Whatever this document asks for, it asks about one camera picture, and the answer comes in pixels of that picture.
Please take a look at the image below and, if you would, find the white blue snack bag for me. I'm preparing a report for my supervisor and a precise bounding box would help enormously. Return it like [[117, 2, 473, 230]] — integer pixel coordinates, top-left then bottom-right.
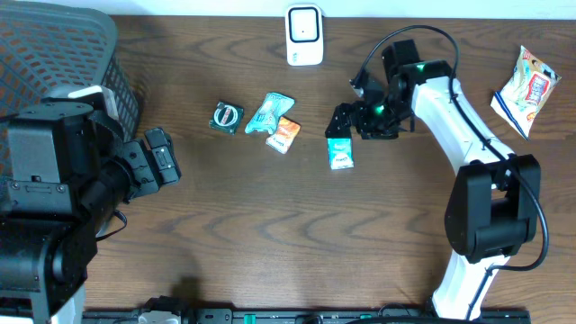
[[490, 46, 562, 140]]

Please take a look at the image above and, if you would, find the teal snack packet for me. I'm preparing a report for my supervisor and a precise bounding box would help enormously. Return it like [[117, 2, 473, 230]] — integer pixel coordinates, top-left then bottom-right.
[[245, 92, 295, 135]]

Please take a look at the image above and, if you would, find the grey plastic mesh basket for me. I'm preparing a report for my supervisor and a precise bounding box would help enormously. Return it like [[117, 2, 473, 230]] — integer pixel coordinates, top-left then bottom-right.
[[0, 0, 140, 176]]

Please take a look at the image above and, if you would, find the white barcode scanner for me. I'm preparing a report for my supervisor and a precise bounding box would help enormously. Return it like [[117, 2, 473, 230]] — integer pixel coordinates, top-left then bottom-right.
[[284, 4, 324, 67]]

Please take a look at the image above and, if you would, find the green white tissue pack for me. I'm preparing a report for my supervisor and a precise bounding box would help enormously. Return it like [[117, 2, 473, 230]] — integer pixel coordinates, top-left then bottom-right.
[[328, 138, 355, 170]]

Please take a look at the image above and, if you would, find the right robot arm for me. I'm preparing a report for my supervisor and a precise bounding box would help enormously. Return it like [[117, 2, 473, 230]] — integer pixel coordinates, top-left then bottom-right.
[[325, 40, 541, 320]]

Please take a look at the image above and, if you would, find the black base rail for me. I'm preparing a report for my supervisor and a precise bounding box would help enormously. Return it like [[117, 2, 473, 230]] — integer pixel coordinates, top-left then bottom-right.
[[80, 296, 532, 324]]

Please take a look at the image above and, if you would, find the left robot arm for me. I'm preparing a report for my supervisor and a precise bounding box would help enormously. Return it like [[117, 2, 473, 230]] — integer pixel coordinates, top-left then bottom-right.
[[1, 85, 181, 323]]

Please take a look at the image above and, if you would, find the orange white tissue pack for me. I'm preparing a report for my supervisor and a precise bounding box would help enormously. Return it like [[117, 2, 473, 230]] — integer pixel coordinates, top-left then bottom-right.
[[265, 117, 301, 154]]

